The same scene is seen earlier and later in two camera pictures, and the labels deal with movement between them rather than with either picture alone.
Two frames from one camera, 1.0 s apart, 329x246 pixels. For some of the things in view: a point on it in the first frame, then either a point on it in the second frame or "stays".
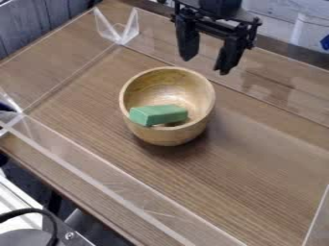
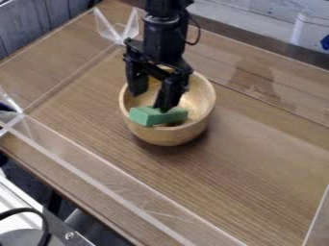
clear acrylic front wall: x=108 y=198 stays
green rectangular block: x=155 y=114 stays
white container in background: x=309 y=29 stays
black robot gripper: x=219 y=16 → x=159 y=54
